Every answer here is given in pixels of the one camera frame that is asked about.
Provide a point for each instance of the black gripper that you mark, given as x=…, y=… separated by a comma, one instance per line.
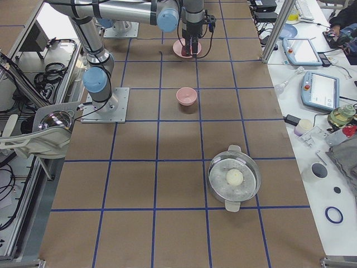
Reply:
x=192, y=30

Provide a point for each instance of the red apple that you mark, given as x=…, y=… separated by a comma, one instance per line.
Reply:
x=186, y=52

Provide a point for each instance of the pink bowl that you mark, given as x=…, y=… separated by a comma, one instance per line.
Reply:
x=186, y=96

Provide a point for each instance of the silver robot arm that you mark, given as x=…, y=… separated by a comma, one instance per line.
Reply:
x=164, y=14
x=97, y=79

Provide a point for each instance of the pink plate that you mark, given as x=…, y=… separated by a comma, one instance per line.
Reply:
x=177, y=48

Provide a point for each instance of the blue plate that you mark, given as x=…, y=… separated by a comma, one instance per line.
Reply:
x=288, y=31

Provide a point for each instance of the far teach pendant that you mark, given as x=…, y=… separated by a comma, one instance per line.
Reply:
x=301, y=52

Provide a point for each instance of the teach pendant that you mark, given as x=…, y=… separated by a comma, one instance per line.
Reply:
x=301, y=52
x=320, y=91

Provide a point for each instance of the black power adapter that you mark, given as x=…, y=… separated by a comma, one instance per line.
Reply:
x=291, y=120

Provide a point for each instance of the near teach pendant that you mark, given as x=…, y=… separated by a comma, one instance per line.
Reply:
x=320, y=91

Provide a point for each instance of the white steamed bun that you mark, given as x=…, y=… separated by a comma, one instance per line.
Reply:
x=234, y=177

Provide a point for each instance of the grey folded cloth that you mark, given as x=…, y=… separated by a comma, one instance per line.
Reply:
x=345, y=159

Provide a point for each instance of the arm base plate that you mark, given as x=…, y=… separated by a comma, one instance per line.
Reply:
x=115, y=109
x=122, y=30

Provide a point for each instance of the aluminium frame post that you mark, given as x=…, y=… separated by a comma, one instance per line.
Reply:
x=284, y=12

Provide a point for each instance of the steel pot with handles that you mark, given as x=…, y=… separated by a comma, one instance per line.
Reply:
x=233, y=196

